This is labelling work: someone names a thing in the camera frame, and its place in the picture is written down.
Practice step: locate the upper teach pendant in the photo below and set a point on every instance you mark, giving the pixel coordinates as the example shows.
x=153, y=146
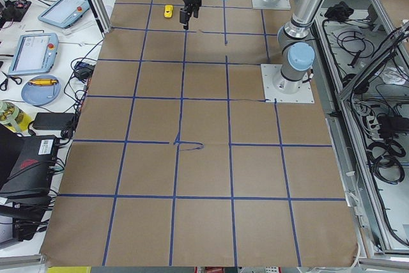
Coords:
x=64, y=13

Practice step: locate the yellow beetle toy car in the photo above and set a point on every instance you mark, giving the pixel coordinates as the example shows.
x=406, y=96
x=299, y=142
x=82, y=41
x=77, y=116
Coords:
x=168, y=11

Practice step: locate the black laptop computer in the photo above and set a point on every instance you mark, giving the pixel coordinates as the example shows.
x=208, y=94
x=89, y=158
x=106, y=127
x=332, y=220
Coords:
x=26, y=168

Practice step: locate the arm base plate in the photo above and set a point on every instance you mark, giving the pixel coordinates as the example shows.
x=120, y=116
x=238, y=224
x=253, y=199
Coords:
x=277, y=89
x=271, y=4

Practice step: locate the blue plate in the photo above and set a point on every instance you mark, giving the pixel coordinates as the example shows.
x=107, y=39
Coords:
x=41, y=90

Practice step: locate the black power brick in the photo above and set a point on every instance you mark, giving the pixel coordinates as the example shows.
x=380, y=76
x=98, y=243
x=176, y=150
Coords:
x=52, y=121

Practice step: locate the black scissors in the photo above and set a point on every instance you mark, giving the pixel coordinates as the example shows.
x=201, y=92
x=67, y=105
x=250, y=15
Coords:
x=7, y=78

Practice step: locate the teach pendant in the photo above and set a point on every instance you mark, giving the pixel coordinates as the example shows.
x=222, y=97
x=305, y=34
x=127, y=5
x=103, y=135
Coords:
x=34, y=54
x=64, y=13

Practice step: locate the lower teach pendant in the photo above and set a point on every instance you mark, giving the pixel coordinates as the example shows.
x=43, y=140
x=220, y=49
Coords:
x=34, y=54

